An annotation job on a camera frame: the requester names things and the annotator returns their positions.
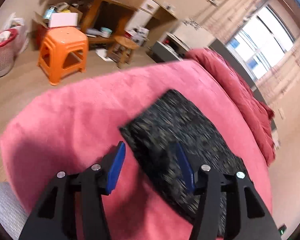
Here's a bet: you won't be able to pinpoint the patterned beige curtain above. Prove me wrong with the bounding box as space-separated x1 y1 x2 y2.
197 0 274 44
255 31 300 105

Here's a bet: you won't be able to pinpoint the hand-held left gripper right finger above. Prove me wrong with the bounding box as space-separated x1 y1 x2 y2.
176 144 282 240

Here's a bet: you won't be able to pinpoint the red duvet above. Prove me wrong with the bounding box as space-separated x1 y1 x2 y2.
186 49 275 166

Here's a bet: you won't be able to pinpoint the pink fleece blanket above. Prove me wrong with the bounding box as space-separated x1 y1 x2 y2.
0 60 273 240

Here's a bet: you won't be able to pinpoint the white laundry basket red rim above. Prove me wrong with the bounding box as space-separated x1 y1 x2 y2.
0 29 19 78

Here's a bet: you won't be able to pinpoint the orange plastic stool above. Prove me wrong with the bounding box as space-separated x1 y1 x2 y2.
37 29 89 86

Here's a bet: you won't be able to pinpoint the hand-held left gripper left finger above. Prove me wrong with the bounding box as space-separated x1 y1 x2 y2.
19 141 127 240

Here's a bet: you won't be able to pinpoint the white nightstand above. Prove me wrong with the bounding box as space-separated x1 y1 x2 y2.
151 32 190 63

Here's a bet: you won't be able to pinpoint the grey mattress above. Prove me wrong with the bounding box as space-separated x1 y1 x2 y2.
0 182 28 240

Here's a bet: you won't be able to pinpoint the white plastic bag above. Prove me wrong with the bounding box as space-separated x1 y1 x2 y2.
4 17 29 53

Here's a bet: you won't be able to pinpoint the window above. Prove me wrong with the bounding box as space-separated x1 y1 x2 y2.
226 5 296 80

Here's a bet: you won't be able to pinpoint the black leaf print pants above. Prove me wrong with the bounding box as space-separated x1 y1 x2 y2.
119 89 253 238

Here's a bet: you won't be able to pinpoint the white floral headboard panel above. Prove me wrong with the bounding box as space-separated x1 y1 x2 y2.
175 19 216 53

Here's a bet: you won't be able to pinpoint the brown cardboard box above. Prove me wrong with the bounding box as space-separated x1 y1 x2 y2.
32 6 83 51

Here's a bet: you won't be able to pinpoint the dark wooden table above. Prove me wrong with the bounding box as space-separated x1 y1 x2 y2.
79 0 138 44

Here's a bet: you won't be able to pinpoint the round wooden stool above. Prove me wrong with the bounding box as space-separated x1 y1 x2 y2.
107 36 139 68

